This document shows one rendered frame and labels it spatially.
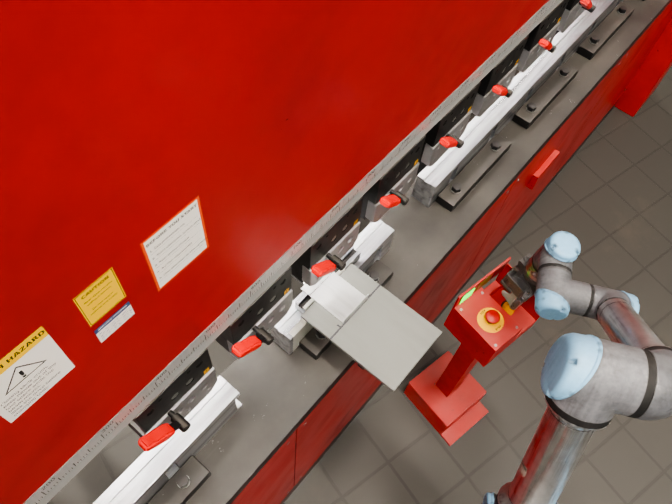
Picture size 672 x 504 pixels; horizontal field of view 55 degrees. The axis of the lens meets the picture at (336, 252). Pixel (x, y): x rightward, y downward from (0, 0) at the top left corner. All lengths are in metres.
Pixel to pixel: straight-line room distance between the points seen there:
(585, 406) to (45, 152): 0.90
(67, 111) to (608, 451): 2.35
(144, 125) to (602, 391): 0.82
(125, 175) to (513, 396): 2.11
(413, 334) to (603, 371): 0.48
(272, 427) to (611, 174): 2.24
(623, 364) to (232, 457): 0.82
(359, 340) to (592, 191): 1.94
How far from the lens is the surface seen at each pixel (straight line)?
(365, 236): 1.58
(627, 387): 1.14
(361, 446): 2.39
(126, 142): 0.60
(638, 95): 3.48
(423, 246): 1.71
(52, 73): 0.51
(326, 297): 1.46
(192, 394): 1.14
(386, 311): 1.46
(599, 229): 3.05
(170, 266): 0.79
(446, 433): 2.44
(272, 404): 1.50
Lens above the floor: 2.31
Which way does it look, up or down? 60 degrees down
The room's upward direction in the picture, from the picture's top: 7 degrees clockwise
